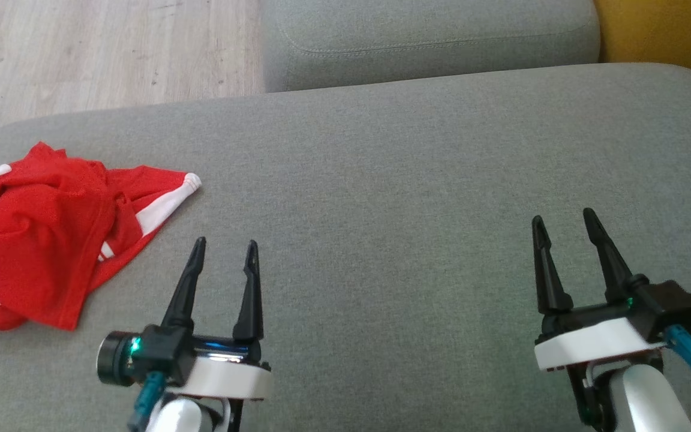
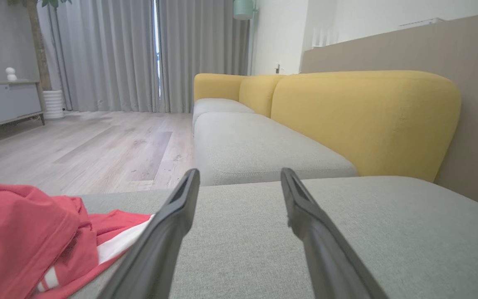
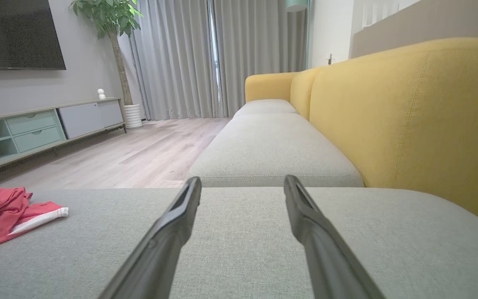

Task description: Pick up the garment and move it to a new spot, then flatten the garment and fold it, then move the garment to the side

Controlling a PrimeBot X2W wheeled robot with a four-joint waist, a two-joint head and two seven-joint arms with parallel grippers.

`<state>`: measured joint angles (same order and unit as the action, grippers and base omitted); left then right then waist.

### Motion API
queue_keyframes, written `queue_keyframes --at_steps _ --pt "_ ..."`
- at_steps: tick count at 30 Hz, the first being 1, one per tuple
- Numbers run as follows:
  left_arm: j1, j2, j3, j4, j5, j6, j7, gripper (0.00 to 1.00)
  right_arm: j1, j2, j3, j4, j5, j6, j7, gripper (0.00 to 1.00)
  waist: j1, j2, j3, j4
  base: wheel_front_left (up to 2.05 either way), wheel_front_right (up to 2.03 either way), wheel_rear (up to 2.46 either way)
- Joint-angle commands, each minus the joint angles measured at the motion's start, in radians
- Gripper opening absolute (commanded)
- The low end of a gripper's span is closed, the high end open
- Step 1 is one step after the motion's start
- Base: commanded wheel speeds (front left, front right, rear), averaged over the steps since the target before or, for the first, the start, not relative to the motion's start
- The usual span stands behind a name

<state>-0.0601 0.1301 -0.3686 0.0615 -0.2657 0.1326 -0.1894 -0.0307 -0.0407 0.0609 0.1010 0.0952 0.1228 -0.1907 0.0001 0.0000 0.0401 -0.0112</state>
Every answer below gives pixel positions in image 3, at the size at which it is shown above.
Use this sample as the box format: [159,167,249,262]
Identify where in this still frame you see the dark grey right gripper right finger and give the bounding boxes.
[283,174,385,299]

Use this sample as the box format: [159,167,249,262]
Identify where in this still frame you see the red shorts with white stripe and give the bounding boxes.
[0,201,69,255]

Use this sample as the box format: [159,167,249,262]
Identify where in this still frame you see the white ribbed plant pot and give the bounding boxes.
[124,104,143,129]

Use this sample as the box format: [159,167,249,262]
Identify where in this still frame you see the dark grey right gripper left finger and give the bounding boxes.
[98,176,202,299]

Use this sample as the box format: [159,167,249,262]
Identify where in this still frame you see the white slatted railing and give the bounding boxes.
[361,0,410,29]

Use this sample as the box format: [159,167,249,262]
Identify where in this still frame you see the low green grey TV cabinet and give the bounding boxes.
[0,98,127,177]

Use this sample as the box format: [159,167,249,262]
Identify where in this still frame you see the green leafy indoor tree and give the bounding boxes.
[69,0,143,106]

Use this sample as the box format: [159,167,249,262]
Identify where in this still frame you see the grey pleated curtain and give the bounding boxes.
[214,0,308,118]
[129,0,219,121]

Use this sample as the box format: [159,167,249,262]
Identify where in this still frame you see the black flat screen television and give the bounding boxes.
[0,0,66,70]

